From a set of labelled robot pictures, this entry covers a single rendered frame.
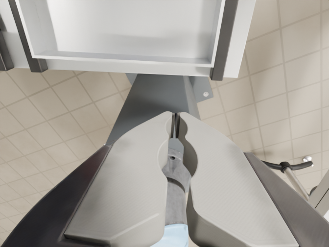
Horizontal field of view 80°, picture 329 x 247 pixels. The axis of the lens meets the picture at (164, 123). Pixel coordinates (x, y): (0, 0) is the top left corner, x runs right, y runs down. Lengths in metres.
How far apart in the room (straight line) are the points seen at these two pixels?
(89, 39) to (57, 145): 1.47
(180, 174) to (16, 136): 1.56
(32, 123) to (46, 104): 0.22
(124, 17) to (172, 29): 0.07
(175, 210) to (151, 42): 0.31
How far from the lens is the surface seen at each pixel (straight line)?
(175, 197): 0.45
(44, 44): 0.38
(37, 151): 1.90
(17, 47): 0.41
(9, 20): 0.40
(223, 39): 0.31
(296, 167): 1.75
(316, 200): 1.44
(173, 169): 0.50
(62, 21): 0.36
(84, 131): 1.59
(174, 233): 0.40
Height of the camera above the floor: 1.20
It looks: 58 degrees down
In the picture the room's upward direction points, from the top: 177 degrees counter-clockwise
